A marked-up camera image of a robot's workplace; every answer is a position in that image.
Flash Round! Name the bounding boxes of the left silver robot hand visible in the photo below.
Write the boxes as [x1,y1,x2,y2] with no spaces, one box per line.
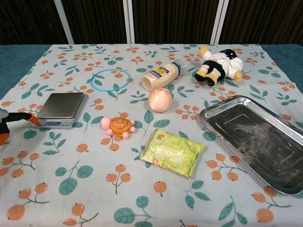
[0,108,40,146]

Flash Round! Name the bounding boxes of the digital kitchen scale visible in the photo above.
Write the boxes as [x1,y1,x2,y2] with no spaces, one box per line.
[32,92,86,130]

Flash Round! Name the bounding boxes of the pink orange small toy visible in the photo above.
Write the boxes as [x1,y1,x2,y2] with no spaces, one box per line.
[100,116,137,139]

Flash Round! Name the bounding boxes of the teal table cover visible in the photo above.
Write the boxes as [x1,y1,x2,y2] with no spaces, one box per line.
[0,43,303,100]

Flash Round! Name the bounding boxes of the floral patterned tablecloth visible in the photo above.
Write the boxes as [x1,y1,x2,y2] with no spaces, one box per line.
[0,44,303,227]

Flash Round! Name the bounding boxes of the peach coloured ball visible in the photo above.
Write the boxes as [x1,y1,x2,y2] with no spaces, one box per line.
[148,87,173,113]

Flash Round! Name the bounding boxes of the mayonnaise squeeze bottle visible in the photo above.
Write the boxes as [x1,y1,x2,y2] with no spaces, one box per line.
[141,60,183,92]

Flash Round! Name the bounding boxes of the yellow-green snack packet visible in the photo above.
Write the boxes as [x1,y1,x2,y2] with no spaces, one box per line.
[139,128,206,178]

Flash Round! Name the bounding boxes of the dark partition screen white frames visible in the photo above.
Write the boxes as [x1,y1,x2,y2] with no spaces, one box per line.
[0,0,303,45]

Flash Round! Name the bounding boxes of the black white plush penguin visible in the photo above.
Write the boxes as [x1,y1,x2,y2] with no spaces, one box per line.
[194,46,243,86]

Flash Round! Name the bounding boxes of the rectangular steel tray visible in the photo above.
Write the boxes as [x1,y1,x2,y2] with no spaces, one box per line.
[199,95,303,195]

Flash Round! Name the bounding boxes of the thin blue ring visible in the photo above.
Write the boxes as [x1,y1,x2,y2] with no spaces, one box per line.
[90,68,132,91]

